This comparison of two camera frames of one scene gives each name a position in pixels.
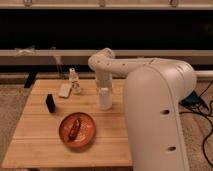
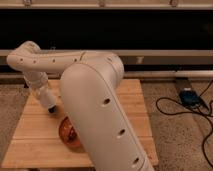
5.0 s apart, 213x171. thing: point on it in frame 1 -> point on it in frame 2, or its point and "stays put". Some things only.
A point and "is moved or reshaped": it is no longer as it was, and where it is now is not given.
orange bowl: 86,131 stays put
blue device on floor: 191,100 stays put
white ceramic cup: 105,98 is moved or reshaped
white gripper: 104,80 -> 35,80
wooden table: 37,141 stays put
